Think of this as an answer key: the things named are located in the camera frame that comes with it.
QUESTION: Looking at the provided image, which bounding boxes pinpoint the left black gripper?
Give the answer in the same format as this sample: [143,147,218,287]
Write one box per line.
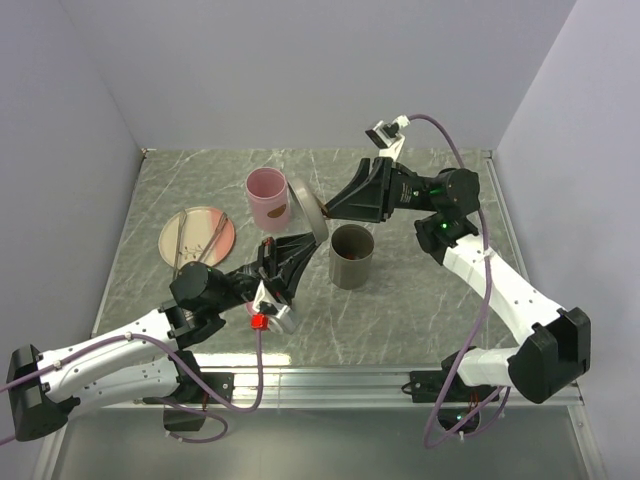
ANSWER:
[212,229,326,314]

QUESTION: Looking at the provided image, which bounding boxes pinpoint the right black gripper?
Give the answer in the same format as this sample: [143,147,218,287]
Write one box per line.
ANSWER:
[321,158,440,224]

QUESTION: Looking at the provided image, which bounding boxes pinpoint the grey cylindrical container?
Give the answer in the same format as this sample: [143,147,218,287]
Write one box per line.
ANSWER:
[329,224,375,290]

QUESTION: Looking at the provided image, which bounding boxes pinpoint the grey container lid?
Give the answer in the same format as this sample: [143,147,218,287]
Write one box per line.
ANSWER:
[288,177,329,245]

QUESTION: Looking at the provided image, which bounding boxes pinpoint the pink container lid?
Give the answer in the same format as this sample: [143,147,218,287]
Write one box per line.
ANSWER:
[245,302,257,316]

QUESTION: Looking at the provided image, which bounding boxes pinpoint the metal tongs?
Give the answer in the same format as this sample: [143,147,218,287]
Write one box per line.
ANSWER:
[160,207,235,280]

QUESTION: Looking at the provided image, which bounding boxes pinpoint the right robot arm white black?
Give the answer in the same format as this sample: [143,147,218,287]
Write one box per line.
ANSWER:
[326,158,591,404]

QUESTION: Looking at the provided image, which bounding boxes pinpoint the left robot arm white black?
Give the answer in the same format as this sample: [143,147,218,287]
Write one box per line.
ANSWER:
[1,233,319,442]

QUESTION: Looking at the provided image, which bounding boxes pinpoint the pink cylindrical container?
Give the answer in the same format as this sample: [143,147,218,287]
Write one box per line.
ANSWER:
[245,167,290,233]

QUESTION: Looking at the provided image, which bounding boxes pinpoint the pink floral plate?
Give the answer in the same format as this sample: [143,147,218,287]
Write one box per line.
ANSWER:
[158,206,236,267]

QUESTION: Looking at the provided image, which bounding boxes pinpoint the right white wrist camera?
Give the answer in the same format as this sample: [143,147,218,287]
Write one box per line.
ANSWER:
[365,115,410,161]

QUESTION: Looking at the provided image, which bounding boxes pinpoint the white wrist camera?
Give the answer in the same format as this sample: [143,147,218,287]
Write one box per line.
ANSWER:
[250,281,298,335]
[365,115,410,161]

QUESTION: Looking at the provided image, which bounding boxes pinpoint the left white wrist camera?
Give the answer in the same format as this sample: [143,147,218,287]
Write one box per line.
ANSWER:
[250,281,298,335]

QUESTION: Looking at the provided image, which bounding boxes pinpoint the aluminium rail frame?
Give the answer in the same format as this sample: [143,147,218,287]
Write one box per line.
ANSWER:
[34,366,606,479]

